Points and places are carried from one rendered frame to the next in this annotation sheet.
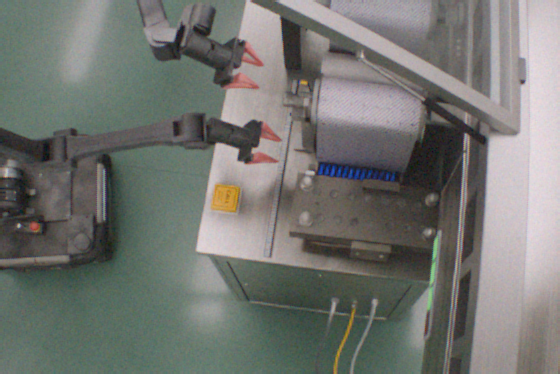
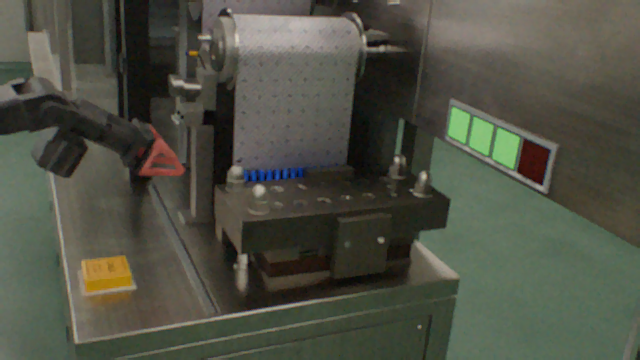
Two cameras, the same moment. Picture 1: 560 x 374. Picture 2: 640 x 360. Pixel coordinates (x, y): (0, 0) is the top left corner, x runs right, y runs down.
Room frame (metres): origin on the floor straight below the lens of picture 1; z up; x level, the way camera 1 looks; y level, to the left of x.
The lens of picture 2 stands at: (-0.30, 0.52, 1.47)
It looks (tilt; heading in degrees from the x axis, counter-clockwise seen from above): 21 degrees down; 319
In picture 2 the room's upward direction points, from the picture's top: 5 degrees clockwise
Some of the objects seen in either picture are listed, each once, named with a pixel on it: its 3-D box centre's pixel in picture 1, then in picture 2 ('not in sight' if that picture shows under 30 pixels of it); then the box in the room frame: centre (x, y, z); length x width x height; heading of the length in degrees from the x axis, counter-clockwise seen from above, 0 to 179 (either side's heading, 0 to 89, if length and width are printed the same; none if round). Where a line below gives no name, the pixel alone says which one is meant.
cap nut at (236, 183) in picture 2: (307, 181); (236, 177); (0.59, -0.06, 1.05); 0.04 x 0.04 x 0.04
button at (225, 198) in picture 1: (225, 198); (106, 273); (0.62, 0.17, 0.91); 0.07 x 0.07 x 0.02; 75
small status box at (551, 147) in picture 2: (432, 286); (494, 141); (0.25, -0.31, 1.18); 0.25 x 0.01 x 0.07; 165
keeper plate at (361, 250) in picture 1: (369, 252); (361, 245); (0.41, -0.20, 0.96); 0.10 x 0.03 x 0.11; 75
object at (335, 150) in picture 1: (363, 153); (294, 128); (0.62, -0.21, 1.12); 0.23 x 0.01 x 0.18; 75
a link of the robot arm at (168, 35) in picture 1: (185, 30); not in sight; (0.84, 0.18, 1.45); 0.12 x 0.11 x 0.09; 75
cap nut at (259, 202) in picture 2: (305, 217); (259, 197); (0.50, -0.04, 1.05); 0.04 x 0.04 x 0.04
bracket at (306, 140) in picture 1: (303, 121); (195, 148); (0.76, -0.07, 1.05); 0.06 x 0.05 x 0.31; 75
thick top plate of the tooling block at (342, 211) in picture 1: (369, 214); (333, 206); (0.50, -0.21, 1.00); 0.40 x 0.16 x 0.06; 75
